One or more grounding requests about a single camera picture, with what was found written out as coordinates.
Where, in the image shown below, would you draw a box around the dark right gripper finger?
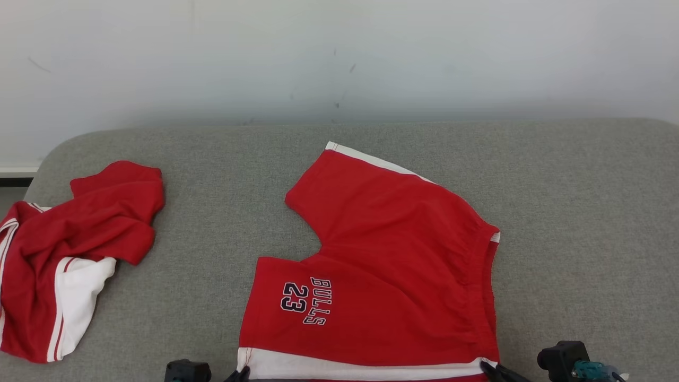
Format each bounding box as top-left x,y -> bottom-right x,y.
480,359 -> 531,382

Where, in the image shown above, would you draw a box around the red Bulls shorts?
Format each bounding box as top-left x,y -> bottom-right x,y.
236,141 -> 502,382

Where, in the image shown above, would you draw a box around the red white jersey shirt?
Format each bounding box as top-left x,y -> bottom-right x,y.
0,160 -> 165,364

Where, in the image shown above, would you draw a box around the black cable with teal plug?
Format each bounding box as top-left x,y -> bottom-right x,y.
572,361 -> 629,382

